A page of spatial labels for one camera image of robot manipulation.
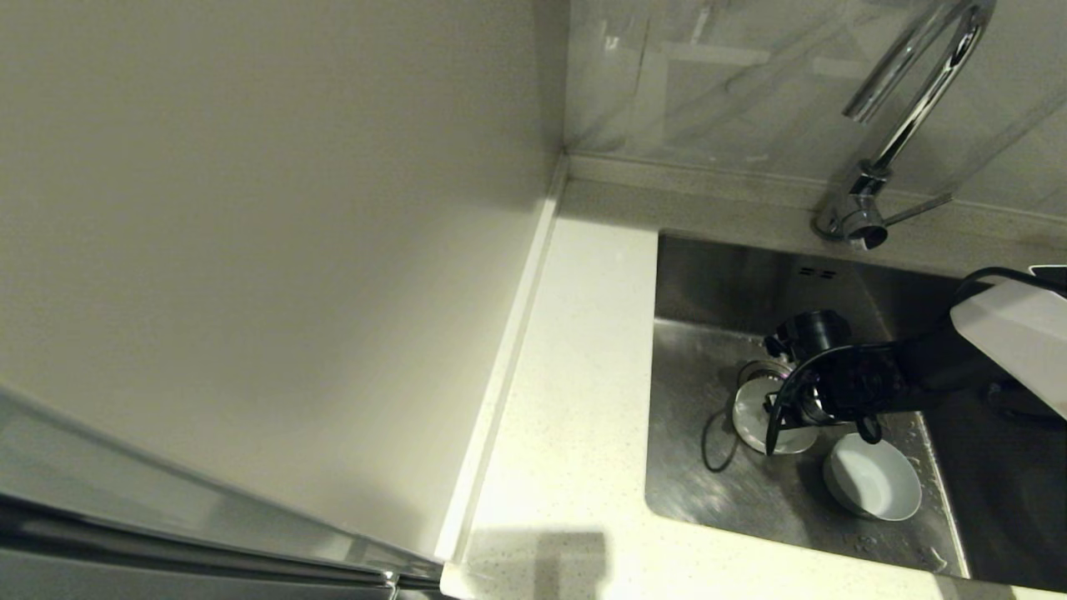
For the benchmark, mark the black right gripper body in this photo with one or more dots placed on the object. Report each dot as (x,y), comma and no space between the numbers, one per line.
(859,383)

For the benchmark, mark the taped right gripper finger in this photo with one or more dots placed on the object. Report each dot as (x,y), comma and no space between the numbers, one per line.
(790,393)

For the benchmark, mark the white bowl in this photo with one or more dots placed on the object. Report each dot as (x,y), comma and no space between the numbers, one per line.
(750,417)

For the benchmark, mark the grey bowl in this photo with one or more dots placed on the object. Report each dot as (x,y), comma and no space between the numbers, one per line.
(874,479)

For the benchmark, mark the chrome gooseneck faucet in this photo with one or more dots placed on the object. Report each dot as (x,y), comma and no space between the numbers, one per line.
(909,117)

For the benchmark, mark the stainless steel sink basin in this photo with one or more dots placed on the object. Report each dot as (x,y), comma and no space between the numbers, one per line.
(750,500)

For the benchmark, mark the round metal drain strainer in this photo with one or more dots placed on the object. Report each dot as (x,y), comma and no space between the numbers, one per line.
(754,371)

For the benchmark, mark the stainless steel appliance door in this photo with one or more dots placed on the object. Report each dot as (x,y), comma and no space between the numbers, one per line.
(125,542)

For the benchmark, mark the black cylindrical wrist camera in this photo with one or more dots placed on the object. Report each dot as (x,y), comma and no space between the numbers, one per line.
(813,332)

